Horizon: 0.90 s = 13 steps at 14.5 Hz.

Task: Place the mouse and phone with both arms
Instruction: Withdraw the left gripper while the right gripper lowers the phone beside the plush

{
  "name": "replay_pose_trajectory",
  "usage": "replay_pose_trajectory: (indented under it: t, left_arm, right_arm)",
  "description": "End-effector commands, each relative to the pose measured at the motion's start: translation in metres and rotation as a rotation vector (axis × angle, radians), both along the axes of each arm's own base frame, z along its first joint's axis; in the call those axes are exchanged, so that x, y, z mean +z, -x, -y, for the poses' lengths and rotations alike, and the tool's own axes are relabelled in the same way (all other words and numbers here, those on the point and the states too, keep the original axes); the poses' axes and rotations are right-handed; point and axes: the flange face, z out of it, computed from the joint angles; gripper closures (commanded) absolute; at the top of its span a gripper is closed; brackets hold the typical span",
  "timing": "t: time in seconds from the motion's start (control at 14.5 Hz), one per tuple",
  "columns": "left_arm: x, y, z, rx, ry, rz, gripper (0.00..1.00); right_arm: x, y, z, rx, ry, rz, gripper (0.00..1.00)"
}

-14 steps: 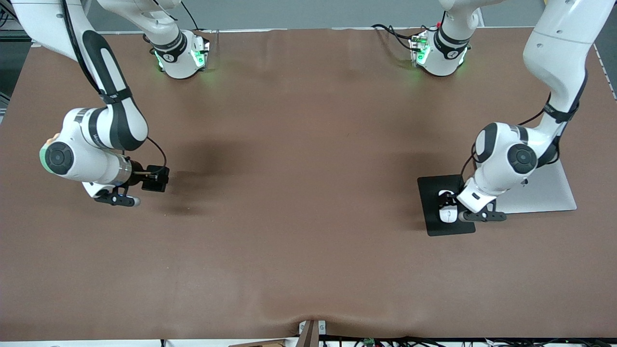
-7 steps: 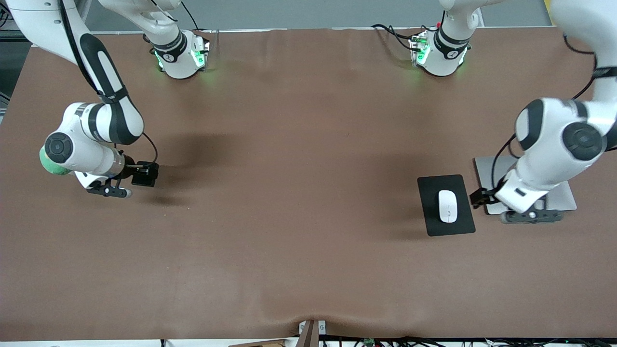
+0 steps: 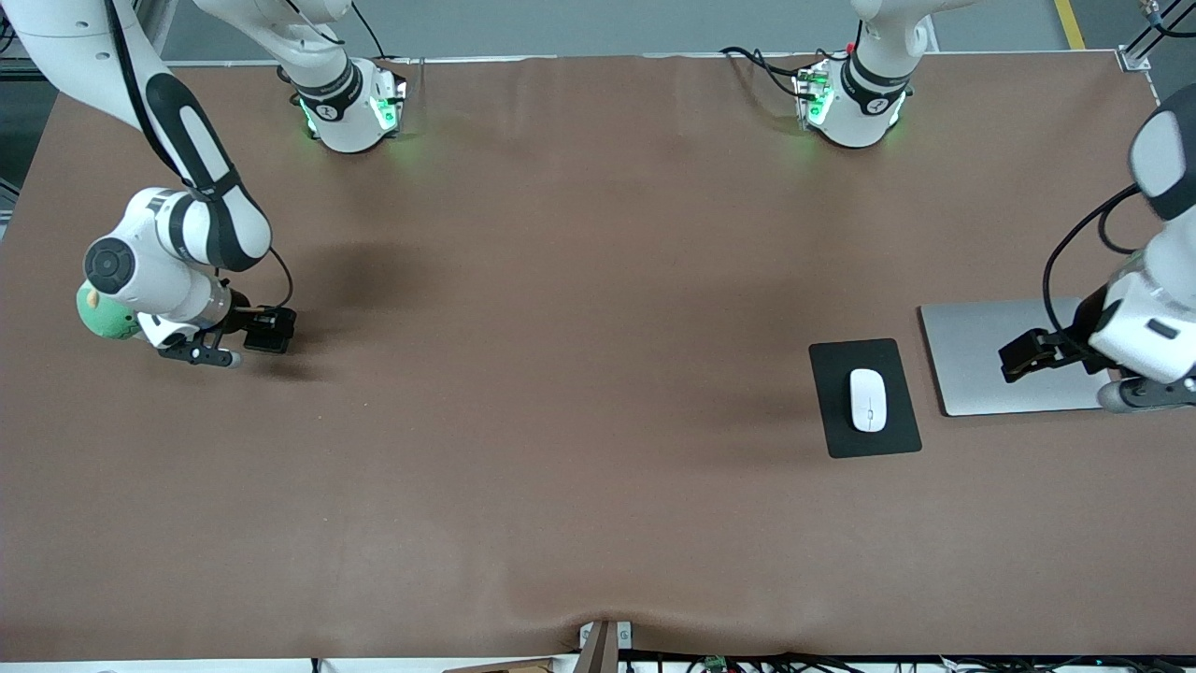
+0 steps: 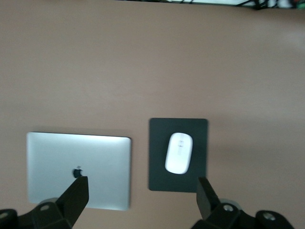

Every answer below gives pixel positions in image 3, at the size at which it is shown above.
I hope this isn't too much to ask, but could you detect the white computer mouse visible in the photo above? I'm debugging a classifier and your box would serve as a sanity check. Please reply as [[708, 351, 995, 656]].
[[847, 367, 889, 434]]

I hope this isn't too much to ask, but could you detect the black mouse pad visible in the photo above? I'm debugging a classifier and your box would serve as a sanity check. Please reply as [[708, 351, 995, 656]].
[[808, 338, 923, 460]]

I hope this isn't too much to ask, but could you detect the silver closed laptop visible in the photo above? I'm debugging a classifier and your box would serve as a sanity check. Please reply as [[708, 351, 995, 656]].
[[920, 297, 1119, 417]]

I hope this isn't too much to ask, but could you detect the green dinosaur plush toy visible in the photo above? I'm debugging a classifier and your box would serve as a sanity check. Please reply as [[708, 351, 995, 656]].
[[76, 284, 143, 341]]

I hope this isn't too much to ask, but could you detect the brown table cover mat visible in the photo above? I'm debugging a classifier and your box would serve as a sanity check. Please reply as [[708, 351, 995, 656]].
[[0, 51, 1196, 663]]

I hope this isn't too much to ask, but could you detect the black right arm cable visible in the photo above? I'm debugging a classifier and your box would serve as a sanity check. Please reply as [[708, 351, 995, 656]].
[[101, 0, 296, 311]]

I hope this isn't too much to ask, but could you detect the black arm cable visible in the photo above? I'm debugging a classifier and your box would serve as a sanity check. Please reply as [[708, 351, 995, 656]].
[[101, 0, 296, 311], [1041, 182, 1146, 339]]

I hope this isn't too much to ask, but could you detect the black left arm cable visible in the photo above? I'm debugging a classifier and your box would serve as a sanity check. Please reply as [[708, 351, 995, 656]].
[[1041, 182, 1146, 339]]

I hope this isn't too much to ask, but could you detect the black right base cable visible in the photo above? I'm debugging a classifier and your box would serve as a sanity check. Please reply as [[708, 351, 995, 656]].
[[350, 0, 389, 62]]

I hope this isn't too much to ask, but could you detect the black base cable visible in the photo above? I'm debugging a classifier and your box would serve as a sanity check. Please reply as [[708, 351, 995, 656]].
[[719, 45, 823, 99], [350, 0, 389, 62]]

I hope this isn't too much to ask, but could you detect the black left base cable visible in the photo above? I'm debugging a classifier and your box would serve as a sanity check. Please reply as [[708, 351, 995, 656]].
[[719, 45, 823, 99]]

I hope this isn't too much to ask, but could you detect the metal table edge bracket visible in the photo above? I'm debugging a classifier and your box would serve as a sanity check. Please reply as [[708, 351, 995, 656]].
[[577, 620, 634, 673]]

